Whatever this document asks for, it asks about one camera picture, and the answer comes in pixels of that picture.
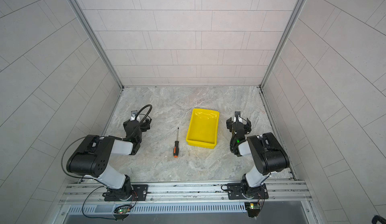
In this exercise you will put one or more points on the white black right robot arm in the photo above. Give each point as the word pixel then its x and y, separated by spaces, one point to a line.
pixel 268 157

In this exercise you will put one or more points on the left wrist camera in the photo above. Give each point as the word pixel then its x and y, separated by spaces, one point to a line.
pixel 133 114

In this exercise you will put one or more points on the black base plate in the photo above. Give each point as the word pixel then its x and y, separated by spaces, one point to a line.
pixel 241 191
pixel 138 193

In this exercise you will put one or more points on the orange black handled screwdriver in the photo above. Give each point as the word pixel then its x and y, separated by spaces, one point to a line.
pixel 176 147

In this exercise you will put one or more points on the yellow plastic bin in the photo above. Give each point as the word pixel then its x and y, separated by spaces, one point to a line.
pixel 203 128

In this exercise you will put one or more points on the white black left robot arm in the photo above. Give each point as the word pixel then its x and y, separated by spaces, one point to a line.
pixel 91 159

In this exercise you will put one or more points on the right circuit board module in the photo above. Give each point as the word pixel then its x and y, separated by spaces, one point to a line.
pixel 252 209

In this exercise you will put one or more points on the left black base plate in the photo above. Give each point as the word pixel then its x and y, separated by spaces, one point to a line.
pixel 138 193

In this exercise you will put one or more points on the left green circuit board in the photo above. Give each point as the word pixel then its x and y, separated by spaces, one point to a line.
pixel 122 210

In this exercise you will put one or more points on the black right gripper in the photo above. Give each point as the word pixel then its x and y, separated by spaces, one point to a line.
pixel 230 125

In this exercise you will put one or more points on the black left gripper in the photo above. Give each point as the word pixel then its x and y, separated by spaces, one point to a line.
pixel 146 127

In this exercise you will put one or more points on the aluminium mounting rail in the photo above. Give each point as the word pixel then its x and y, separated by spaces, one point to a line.
pixel 186 192

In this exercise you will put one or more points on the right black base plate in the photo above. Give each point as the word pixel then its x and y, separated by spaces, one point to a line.
pixel 241 191

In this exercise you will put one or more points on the black object bottom right corner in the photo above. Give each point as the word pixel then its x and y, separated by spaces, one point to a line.
pixel 378 220

